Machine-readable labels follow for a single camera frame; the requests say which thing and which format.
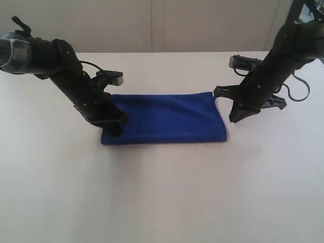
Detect dark window frame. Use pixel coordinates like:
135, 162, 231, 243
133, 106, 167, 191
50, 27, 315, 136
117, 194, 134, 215
286, 0, 304, 23

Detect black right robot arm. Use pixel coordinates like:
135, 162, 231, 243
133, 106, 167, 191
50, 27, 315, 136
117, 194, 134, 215
214, 13, 323, 123

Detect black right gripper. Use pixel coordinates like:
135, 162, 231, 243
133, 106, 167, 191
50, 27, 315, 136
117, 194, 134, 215
213, 24, 316, 123

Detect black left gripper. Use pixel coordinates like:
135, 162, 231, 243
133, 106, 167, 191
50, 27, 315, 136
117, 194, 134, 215
49, 39, 130, 137

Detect blue microfiber cloth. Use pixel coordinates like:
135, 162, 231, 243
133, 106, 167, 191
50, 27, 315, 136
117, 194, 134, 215
101, 92, 227, 145

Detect beige cabinet doors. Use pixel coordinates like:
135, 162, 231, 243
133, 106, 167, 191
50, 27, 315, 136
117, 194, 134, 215
1, 1, 292, 53

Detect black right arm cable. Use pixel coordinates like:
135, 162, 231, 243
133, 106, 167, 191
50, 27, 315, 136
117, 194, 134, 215
283, 72, 311, 102

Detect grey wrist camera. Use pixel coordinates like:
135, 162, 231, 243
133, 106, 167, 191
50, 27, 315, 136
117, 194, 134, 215
96, 70, 124, 87
229, 55, 262, 72

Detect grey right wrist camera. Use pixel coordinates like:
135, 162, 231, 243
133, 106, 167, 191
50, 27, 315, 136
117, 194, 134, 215
229, 55, 262, 72

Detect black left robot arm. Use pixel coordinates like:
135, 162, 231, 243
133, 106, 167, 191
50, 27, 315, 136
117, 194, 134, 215
1, 16, 129, 137

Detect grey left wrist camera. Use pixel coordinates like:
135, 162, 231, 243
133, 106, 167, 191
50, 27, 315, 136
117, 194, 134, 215
96, 70, 124, 87

